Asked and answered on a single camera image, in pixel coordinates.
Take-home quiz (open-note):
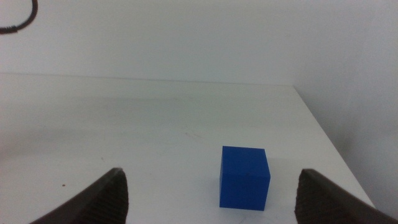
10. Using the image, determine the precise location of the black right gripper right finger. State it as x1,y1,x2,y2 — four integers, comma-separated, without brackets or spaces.
294,169,398,224

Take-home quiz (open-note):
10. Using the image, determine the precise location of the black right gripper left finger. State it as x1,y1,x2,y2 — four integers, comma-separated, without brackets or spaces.
29,167,129,224

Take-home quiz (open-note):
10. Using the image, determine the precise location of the blue cube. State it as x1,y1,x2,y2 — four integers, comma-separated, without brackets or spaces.
219,146,271,212

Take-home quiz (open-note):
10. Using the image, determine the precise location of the black cable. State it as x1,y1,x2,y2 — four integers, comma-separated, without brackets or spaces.
0,0,39,35

